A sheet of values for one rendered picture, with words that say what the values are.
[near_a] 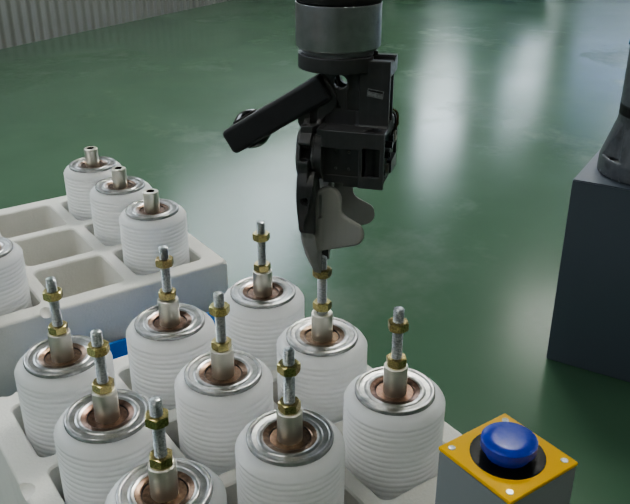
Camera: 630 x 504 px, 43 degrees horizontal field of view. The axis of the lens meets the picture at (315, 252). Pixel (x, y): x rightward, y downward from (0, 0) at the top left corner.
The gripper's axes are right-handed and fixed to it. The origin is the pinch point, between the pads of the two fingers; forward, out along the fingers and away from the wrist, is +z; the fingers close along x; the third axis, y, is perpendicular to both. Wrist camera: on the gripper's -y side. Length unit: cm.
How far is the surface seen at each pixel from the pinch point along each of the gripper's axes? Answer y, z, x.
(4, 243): -44.8, 9.6, 11.2
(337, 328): 2.1, 9.6, 1.7
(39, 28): -194, 30, 250
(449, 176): 3, 35, 121
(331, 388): 2.9, 13.0, -4.4
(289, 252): -23, 35, 69
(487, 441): 18.7, 1.8, -22.9
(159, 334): -15.7, 9.5, -4.4
